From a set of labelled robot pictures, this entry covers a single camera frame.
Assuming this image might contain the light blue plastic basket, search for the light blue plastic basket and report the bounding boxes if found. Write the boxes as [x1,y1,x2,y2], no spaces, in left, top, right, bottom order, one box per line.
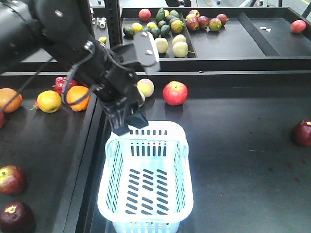
[97,121,194,233]

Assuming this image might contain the bright red apple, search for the bright red apple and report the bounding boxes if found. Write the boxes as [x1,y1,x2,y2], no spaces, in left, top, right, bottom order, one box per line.
[163,81,188,106]

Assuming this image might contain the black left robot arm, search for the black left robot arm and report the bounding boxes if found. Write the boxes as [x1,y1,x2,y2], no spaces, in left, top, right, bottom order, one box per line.
[0,0,148,135]

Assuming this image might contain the rear pale peach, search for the rear pale peach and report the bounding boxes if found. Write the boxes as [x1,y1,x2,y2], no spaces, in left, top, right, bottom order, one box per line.
[137,78,155,98]

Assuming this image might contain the red bell pepper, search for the red bell pepper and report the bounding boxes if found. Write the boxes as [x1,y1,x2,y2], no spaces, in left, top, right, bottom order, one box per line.
[52,76,78,95]

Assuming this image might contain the red yellow apple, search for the red yellow apple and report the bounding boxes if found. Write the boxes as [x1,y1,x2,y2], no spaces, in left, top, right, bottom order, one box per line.
[0,165,27,195]

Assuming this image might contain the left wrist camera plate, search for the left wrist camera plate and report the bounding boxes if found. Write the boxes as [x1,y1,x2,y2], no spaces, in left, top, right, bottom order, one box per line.
[134,31,160,75]

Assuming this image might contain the front pale peach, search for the front pale peach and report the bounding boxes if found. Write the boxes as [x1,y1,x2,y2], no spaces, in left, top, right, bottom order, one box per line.
[138,90,145,107]

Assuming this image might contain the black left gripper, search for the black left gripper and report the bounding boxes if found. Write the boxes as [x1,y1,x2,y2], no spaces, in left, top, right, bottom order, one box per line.
[95,52,148,136]

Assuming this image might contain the black shelf upright post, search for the black shelf upright post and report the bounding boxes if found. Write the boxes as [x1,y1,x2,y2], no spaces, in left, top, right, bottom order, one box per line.
[104,0,122,48]

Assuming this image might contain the orange grapefruit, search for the orange grapefruit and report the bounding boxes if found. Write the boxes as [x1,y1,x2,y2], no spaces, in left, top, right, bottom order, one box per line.
[0,88,23,113]

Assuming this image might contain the pink red apple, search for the pink red apple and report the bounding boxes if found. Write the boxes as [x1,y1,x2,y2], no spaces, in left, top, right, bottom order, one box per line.
[0,112,5,129]

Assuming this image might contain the dark red apple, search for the dark red apple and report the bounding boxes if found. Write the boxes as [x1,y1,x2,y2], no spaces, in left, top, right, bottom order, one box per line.
[291,119,311,146]
[0,201,35,233]

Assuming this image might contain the large orange with navel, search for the large orange with navel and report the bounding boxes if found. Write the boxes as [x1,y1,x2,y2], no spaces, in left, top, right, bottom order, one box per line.
[67,85,90,112]

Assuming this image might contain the pale peach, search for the pale peach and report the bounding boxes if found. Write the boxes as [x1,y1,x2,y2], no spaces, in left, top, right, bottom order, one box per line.
[137,78,155,98]
[138,90,145,107]

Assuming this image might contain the yellow orange fruit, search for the yellow orange fruit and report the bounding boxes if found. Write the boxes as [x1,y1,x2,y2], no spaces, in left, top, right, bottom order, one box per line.
[37,90,62,113]

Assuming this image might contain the red chili pepper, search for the red chili pepper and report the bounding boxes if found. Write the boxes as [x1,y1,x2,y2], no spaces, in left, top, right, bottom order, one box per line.
[30,101,40,110]

